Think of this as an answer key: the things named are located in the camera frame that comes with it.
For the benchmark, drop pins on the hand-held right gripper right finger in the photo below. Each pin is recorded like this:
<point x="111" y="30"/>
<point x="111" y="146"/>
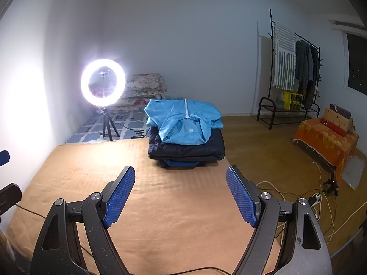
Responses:
<point x="240" y="197"/>

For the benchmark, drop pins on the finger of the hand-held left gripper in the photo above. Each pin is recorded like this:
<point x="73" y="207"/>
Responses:
<point x="4" y="157"/>
<point x="10" y="197"/>

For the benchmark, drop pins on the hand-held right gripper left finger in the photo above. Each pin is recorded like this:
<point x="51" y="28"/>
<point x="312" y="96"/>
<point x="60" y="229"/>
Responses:
<point x="119" y="197"/>

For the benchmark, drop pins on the light blue jacket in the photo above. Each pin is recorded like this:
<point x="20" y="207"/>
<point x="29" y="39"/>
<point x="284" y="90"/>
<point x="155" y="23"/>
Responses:
<point x="183" y="131"/>

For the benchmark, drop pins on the dark hanging clothes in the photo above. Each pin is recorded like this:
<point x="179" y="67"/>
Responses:
<point x="306" y="71"/>

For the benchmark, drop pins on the black clothes rack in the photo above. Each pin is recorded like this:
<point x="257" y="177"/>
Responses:
<point x="270" y="48"/>

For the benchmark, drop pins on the tan blanket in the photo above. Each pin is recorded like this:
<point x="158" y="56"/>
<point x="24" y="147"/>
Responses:
<point x="172" y="206"/>

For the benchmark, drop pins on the royal blue garment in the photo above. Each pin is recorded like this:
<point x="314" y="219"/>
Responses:
<point x="177" y="164"/>

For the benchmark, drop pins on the navy padded jacket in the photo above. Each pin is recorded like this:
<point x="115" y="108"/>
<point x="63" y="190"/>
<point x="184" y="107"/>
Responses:
<point x="186" y="150"/>

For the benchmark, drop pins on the blue checked mat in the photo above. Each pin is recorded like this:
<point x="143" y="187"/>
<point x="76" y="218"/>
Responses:
<point x="86" y="133"/>

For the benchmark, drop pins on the white power strip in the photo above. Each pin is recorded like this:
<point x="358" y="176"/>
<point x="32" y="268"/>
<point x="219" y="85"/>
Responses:
<point x="315" y="200"/>

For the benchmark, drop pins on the black tripod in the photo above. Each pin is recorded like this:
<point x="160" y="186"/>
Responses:
<point x="105" y="123"/>

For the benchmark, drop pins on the small black clamp stand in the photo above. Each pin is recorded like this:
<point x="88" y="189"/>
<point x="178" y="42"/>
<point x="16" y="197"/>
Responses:
<point x="332" y="187"/>

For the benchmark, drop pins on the orange patterned cloth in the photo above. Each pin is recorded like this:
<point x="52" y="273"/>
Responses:
<point x="321" y="140"/>

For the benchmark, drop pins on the grey-green pot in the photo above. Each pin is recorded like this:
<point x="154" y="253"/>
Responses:
<point x="280" y="105"/>

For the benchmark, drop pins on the yellow crate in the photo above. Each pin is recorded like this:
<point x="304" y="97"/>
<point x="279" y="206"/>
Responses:
<point x="292" y="101"/>

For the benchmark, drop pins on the floral folded quilt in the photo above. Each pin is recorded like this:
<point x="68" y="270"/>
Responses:
<point x="143" y="88"/>

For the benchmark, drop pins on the grey plastic sheet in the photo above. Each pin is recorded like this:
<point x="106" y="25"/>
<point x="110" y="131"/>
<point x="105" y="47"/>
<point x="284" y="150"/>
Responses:
<point x="354" y="173"/>

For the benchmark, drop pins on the red box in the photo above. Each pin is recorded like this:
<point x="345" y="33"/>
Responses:
<point x="334" y="127"/>

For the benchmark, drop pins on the cardboard box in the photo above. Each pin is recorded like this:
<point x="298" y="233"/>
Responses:
<point x="342" y="123"/>

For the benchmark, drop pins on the dark purple box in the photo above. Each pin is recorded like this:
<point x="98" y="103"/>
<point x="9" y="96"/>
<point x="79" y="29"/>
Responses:
<point x="339" y="110"/>

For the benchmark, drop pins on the white striped towel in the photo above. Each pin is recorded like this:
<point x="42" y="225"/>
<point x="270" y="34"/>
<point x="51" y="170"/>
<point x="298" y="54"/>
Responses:
<point x="283" y="63"/>

